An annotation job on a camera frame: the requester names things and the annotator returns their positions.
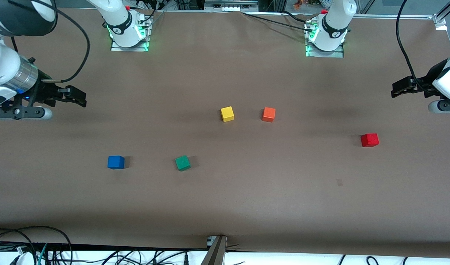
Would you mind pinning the red wooden block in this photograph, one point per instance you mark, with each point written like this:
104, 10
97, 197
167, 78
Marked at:
369, 140

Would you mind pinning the green wooden block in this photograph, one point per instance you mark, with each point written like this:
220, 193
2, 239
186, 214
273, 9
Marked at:
182, 163

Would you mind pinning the aluminium strut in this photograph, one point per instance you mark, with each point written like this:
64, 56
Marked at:
215, 254

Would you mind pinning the aluminium corner bracket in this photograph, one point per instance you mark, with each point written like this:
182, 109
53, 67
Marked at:
440, 23

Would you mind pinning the blue wooden block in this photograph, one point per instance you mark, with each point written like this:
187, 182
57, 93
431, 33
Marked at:
116, 162

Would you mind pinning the orange wooden block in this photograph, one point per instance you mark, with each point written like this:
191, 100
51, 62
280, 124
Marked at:
268, 115

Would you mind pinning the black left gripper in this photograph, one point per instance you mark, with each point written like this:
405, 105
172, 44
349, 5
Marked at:
425, 85

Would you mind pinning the yellow wooden block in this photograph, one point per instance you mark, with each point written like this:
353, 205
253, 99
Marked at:
227, 114

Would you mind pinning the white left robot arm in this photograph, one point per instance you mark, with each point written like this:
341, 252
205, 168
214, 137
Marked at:
333, 22

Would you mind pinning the aluminium frame rail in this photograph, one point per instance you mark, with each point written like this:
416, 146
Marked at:
394, 16

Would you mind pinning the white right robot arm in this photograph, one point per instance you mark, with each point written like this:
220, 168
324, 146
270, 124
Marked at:
0, 62

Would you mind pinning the diagonal aluminium profile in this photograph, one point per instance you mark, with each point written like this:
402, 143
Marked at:
449, 9

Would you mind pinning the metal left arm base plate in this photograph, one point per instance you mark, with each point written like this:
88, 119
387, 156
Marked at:
337, 55

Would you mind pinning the table cover sheet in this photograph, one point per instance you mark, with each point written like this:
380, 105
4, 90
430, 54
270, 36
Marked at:
225, 202

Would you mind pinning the white grey device box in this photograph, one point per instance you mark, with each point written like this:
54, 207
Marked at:
230, 7

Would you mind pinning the small orange figurine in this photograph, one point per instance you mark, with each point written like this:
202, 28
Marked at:
298, 4

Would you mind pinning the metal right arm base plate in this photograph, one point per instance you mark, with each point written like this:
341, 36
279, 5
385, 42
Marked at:
116, 49

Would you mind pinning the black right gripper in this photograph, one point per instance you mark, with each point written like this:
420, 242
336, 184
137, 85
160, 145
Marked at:
44, 92

